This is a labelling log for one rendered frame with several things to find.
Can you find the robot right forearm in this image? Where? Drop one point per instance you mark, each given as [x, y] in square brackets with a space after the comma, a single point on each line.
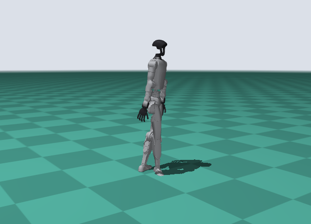
[148, 94]

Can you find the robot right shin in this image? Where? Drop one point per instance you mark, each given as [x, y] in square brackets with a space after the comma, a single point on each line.
[156, 148]

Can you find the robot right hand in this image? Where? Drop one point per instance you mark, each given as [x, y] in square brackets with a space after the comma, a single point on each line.
[143, 113]

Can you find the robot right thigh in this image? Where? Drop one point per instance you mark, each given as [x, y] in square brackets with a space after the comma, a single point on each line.
[156, 119]

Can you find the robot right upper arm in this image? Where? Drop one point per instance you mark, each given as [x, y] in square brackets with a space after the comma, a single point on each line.
[152, 66]

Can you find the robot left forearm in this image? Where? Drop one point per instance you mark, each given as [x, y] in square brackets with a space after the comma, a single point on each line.
[163, 93]

